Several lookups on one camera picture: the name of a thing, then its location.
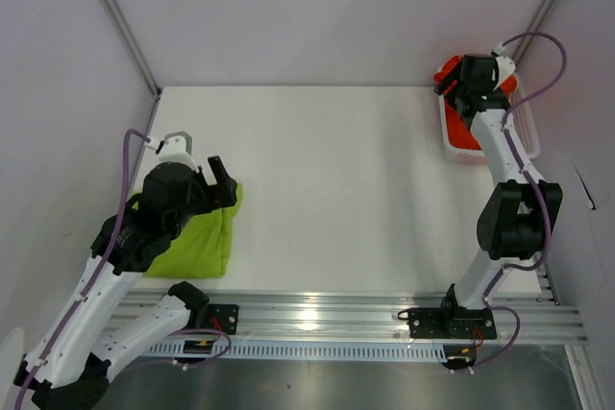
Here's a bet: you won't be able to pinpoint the white plastic basket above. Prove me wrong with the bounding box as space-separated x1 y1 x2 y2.
438 96 541 164

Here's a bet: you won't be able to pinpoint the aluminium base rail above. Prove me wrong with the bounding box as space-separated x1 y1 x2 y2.
103 290 588 346

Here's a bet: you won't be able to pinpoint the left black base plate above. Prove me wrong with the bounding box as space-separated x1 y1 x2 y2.
204 303 240 335

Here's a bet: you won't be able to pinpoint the orange shorts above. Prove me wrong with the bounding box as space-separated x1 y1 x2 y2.
433 53 518 151

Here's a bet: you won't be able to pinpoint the left aluminium corner post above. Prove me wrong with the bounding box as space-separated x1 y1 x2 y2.
99 0 160 99

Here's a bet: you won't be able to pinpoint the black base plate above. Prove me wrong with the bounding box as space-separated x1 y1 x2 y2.
204 303 240 335
397 307 497 340

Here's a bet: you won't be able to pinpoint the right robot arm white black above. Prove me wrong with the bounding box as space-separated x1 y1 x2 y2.
434 53 563 337

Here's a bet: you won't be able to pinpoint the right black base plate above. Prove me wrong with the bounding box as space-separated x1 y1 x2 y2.
397 307 497 340

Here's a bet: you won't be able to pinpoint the white slotted cable duct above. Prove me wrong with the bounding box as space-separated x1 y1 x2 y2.
142 339 446 363

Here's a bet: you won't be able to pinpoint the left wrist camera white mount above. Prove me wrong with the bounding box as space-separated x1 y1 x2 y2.
147 132 197 171

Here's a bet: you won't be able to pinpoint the lime green shorts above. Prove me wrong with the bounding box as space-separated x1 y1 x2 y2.
145 182 244 279

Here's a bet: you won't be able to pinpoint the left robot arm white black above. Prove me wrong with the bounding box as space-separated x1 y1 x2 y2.
14 157 237 409

